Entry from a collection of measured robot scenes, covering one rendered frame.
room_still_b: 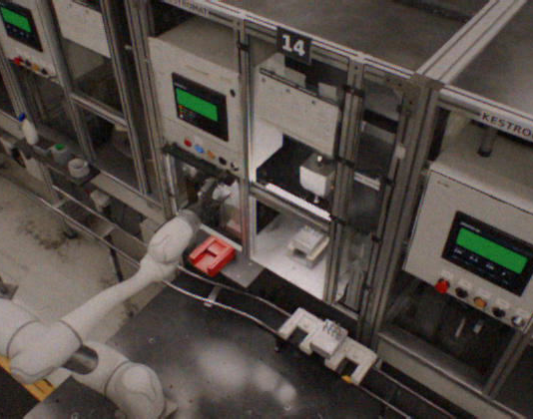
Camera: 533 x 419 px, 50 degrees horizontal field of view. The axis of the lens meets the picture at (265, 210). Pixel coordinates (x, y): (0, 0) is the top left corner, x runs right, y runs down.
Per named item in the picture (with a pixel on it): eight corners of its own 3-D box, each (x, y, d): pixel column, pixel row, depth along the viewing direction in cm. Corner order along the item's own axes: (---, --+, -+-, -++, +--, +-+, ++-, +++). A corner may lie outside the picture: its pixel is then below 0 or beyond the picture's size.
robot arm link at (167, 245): (174, 210, 199) (166, 229, 209) (145, 237, 189) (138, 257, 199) (198, 228, 198) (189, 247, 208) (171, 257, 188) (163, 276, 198)
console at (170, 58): (159, 142, 237) (142, 40, 204) (205, 109, 253) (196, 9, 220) (238, 184, 219) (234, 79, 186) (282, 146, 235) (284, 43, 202)
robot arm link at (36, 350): (77, 329, 162) (43, 307, 167) (25, 376, 151) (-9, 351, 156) (85, 355, 171) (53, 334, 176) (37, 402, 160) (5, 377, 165)
